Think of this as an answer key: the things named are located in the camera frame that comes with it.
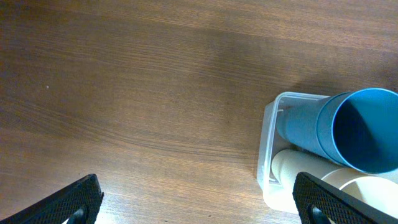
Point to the cream cup back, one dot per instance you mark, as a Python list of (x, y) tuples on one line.
[(287, 163)]

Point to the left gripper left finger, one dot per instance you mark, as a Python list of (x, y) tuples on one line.
[(78, 202)]

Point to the clear plastic storage container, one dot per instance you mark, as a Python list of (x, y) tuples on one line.
[(271, 143)]

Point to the cream cup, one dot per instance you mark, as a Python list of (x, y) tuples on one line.
[(375, 191), (287, 163)]

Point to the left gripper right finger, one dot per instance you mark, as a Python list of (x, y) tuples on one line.
[(320, 202)]

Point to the blue cup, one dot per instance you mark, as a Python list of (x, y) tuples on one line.
[(298, 125), (359, 129)]

